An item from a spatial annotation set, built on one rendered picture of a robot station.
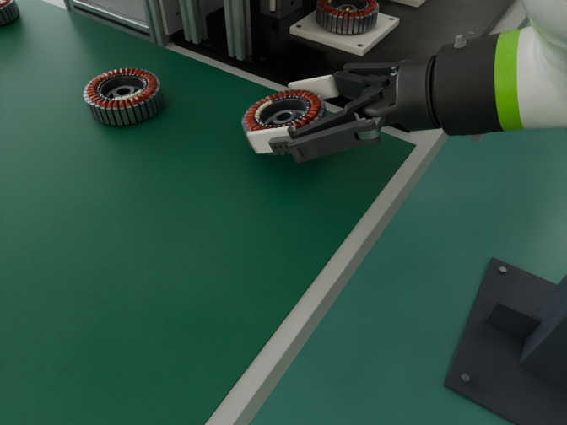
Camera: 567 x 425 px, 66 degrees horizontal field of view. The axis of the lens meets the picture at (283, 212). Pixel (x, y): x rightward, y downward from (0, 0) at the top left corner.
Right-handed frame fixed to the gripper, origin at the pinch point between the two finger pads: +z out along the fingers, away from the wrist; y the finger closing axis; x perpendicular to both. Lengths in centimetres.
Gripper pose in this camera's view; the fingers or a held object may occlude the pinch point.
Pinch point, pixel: (284, 115)
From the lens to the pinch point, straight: 59.1
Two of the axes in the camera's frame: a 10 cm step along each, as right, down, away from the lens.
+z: -8.1, -0.1, 5.9
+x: -4.0, -7.3, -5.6
